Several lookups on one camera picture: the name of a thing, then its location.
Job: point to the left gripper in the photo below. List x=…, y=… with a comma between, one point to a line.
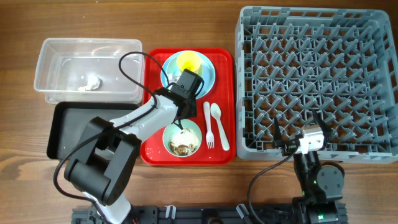
x=193, y=109

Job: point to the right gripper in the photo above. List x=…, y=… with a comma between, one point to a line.
x=289, y=147

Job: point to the rice and food scraps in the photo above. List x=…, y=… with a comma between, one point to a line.
x=184, y=143

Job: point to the mint green bowl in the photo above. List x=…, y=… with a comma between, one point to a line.
x=171, y=129

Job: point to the white plastic fork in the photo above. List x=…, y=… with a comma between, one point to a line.
x=209, y=134

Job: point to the white plastic spoon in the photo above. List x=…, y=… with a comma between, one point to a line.
x=216, y=114

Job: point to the light blue plate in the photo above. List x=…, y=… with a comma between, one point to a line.
x=173, y=71

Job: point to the yellow plastic cup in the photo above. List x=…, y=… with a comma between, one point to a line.
x=189, y=60

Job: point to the white tissue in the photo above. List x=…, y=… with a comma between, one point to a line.
x=93, y=83

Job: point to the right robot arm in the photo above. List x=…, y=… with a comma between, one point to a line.
x=321, y=183

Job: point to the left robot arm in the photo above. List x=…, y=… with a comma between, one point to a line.
x=100, y=165

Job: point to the grey dishwasher rack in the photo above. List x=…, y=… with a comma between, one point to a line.
x=341, y=63

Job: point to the red serving tray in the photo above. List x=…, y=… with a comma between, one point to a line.
x=153, y=150

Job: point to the black tray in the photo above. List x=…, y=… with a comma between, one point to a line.
x=70, y=119

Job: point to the clear plastic bin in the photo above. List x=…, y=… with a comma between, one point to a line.
x=64, y=65

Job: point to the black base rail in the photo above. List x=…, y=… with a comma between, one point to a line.
x=271, y=213

